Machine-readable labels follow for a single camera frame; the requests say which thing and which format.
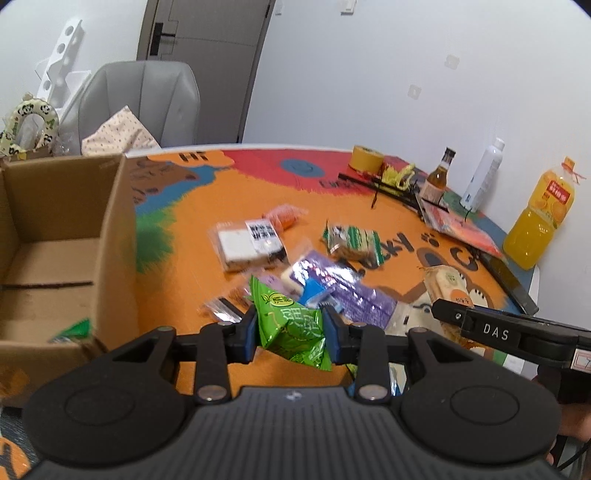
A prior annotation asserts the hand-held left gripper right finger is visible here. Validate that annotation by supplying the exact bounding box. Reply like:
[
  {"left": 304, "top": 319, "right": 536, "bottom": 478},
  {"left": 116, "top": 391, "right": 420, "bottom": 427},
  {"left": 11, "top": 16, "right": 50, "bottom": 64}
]
[{"left": 322, "top": 307, "right": 468, "bottom": 401}]

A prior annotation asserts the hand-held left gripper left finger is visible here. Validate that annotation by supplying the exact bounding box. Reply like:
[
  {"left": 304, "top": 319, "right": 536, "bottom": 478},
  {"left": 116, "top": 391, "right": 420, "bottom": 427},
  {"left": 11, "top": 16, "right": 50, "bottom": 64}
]
[{"left": 110, "top": 308, "right": 259, "bottom": 404}]

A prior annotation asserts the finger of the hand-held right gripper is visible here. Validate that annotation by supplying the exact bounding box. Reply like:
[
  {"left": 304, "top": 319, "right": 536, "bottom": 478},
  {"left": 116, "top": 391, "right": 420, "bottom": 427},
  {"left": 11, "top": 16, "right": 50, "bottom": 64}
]
[{"left": 431, "top": 299, "right": 469, "bottom": 334}]

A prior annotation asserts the beige snack packet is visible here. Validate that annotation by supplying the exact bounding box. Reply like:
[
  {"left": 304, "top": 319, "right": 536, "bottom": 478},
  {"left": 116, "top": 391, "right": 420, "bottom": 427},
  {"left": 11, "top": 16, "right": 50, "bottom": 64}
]
[{"left": 422, "top": 264, "right": 485, "bottom": 352}]

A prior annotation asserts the black and white snack packet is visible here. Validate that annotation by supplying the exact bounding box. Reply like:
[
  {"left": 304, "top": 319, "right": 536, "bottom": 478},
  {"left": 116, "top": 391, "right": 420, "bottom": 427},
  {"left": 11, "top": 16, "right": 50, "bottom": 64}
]
[{"left": 208, "top": 218, "right": 289, "bottom": 274}]

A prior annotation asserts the brown cardboard box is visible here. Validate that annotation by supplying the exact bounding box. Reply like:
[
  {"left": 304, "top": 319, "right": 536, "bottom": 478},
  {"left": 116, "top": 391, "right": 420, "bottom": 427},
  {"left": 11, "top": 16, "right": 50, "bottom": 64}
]
[{"left": 0, "top": 154, "right": 139, "bottom": 407}]

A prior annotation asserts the person's right hand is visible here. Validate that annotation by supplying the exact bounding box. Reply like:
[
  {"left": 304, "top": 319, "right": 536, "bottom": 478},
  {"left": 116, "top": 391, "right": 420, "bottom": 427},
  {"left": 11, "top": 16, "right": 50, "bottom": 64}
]
[{"left": 556, "top": 401, "right": 591, "bottom": 441}]

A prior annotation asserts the small clear dark snack packet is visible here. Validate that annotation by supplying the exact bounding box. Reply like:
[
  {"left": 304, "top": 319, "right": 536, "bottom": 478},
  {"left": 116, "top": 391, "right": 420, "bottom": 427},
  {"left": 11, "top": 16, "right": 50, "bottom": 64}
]
[{"left": 198, "top": 288, "right": 254, "bottom": 324}]

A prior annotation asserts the blue snack packet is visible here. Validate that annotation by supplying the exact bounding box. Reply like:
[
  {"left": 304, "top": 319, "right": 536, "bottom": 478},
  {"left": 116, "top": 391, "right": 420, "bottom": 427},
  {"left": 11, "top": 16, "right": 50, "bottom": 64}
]
[{"left": 299, "top": 279, "right": 333, "bottom": 309}]

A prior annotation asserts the purple snack packet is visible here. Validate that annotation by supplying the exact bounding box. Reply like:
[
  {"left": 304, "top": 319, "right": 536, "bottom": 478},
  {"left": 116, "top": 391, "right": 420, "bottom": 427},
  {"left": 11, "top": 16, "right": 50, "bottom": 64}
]
[
  {"left": 323, "top": 279, "right": 399, "bottom": 330},
  {"left": 288, "top": 249, "right": 365, "bottom": 301}
]

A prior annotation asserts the black phone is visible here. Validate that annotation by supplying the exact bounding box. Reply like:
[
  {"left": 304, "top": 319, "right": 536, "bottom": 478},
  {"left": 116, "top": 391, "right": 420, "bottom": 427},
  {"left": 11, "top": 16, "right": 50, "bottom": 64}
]
[{"left": 480, "top": 253, "right": 539, "bottom": 317}]

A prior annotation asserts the green white snack packet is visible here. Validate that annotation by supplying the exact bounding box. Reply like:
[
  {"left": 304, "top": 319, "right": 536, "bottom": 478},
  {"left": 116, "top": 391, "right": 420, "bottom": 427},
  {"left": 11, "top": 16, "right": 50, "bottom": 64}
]
[
  {"left": 48, "top": 318, "right": 93, "bottom": 344},
  {"left": 322, "top": 220, "right": 386, "bottom": 264}
]

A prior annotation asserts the orange snack packet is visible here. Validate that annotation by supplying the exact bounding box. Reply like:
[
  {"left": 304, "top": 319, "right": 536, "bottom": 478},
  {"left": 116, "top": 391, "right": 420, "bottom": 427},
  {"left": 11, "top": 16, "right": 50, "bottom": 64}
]
[{"left": 262, "top": 204, "right": 308, "bottom": 232}]

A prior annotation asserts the orange juice bottle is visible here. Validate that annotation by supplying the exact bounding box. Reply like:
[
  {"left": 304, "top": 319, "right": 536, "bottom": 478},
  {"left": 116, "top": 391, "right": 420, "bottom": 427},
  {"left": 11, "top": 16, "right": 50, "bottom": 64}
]
[{"left": 502, "top": 157, "right": 583, "bottom": 271}]

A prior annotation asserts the brown glass bottle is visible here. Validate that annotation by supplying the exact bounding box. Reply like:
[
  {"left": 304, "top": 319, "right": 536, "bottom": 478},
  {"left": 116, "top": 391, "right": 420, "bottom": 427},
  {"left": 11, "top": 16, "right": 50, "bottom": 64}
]
[{"left": 418, "top": 147, "right": 457, "bottom": 206}]

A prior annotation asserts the white spray bottle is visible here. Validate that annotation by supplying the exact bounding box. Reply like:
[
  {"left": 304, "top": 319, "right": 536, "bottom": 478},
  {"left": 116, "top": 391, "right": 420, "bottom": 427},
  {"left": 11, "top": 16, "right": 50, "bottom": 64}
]
[{"left": 460, "top": 137, "right": 506, "bottom": 213}]

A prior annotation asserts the yellow mesh bundle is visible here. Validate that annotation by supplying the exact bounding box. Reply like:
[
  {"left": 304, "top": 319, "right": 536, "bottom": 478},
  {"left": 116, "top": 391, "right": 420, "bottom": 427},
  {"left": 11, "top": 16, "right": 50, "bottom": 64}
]
[{"left": 381, "top": 162, "right": 416, "bottom": 189}]

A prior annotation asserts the yellow tape roll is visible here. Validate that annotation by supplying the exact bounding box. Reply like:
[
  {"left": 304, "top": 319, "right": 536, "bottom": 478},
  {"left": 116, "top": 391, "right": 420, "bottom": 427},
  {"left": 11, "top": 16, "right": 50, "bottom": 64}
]
[{"left": 349, "top": 144, "right": 384, "bottom": 175}]

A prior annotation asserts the dotted cream cloth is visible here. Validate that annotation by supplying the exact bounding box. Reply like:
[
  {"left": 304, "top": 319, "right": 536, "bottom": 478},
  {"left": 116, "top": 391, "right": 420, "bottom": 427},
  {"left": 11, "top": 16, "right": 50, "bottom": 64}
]
[{"left": 82, "top": 105, "right": 162, "bottom": 155}]

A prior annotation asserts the grey padded chair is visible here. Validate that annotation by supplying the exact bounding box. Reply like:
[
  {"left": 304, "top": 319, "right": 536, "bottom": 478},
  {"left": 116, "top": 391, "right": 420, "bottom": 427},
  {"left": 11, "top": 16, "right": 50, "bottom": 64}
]
[{"left": 60, "top": 61, "right": 201, "bottom": 155}]

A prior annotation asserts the grey door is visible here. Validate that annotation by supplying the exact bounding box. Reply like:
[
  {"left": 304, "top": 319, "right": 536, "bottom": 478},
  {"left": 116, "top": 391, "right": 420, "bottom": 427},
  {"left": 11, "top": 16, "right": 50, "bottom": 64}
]
[{"left": 137, "top": 0, "right": 282, "bottom": 144}]

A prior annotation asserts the panda print neck pillow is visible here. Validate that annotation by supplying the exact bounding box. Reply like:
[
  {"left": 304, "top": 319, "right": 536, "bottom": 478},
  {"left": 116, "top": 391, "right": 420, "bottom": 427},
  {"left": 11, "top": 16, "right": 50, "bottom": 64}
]
[{"left": 0, "top": 95, "right": 61, "bottom": 160}]

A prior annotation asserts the white rack with holes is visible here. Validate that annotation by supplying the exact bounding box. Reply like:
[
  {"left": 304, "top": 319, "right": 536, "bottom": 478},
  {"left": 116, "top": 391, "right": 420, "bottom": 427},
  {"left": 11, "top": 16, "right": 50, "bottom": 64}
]
[{"left": 34, "top": 19, "right": 93, "bottom": 121}]

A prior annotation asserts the long black cable tie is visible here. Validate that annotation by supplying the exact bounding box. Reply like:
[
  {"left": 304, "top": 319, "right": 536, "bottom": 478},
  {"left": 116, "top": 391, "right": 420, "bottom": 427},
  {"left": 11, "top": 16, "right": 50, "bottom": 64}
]
[
  {"left": 338, "top": 172, "right": 407, "bottom": 195},
  {"left": 379, "top": 182, "right": 451, "bottom": 213}
]

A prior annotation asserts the black door handle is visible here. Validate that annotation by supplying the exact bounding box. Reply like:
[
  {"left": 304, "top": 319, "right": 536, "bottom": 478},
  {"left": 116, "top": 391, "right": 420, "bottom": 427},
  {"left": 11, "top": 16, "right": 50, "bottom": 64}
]
[{"left": 148, "top": 22, "right": 178, "bottom": 57}]

